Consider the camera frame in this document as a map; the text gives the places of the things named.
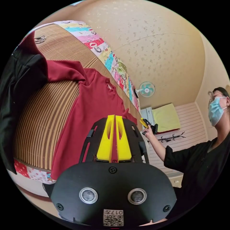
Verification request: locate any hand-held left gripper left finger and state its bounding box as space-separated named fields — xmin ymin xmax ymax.
xmin=97 ymin=115 xmax=115 ymax=161

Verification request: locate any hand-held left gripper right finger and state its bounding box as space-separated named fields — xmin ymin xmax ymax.
xmin=115 ymin=115 xmax=132 ymax=161

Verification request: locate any red long sleeve shirt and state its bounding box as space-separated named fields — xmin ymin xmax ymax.
xmin=23 ymin=32 xmax=143 ymax=180

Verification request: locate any person's right forearm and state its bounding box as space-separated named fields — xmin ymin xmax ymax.
xmin=147 ymin=133 xmax=167 ymax=162

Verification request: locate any person's right hand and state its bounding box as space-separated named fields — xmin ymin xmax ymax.
xmin=143 ymin=128 xmax=154 ymax=140

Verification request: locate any white cupboard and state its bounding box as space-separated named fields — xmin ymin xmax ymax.
xmin=141 ymin=107 xmax=153 ymax=125

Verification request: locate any yellow-green curtain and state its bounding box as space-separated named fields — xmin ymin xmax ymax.
xmin=151 ymin=103 xmax=181 ymax=134

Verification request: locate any black coat rack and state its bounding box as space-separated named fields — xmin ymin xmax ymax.
xmin=158 ymin=131 xmax=186 ymax=143

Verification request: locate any person's body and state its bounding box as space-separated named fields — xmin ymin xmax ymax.
xmin=163 ymin=87 xmax=230 ymax=222

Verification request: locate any bed with woven mat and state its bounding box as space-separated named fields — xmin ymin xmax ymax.
xmin=11 ymin=20 xmax=144 ymax=185

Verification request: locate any pile of clothes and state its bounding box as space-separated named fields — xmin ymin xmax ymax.
xmin=0 ymin=48 xmax=49 ymax=175

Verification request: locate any white wall fan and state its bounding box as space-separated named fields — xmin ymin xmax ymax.
xmin=135 ymin=81 xmax=156 ymax=98

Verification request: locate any small grey looped cord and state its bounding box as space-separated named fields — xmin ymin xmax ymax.
xmin=34 ymin=35 xmax=46 ymax=44

